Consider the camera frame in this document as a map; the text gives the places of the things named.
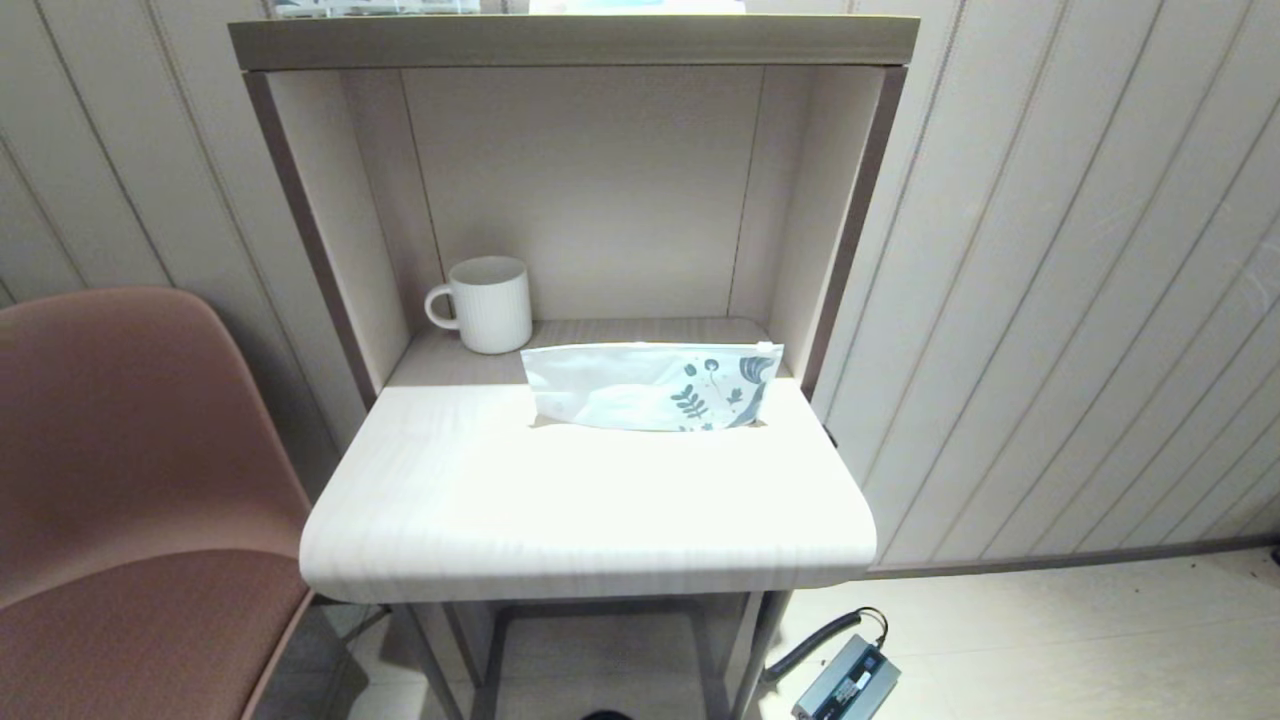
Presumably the grey power adapter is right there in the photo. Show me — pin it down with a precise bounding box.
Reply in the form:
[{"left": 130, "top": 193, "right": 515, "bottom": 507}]
[{"left": 792, "top": 632, "right": 901, "bottom": 720}]

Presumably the black corrugated floor cable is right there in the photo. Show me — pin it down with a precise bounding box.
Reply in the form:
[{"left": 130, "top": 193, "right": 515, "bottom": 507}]
[{"left": 762, "top": 605, "right": 891, "bottom": 683}]

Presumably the white ribbed ceramic mug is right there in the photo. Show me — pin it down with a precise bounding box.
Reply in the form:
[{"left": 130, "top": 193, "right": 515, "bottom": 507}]
[{"left": 425, "top": 256, "right": 533, "bottom": 355}]

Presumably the light wooden desk with hutch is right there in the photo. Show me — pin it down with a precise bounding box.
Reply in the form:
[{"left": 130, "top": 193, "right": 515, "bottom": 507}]
[{"left": 228, "top": 12, "right": 921, "bottom": 720}]

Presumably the white floral zip pouch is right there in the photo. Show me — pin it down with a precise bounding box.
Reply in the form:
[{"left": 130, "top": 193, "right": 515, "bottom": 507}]
[{"left": 520, "top": 341, "right": 785, "bottom": 433}]

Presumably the brown upholstered chair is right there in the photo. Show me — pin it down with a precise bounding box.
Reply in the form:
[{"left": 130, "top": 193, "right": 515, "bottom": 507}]
[{"left": 0, "top": 288, "right": 313, "bottom": 720}]

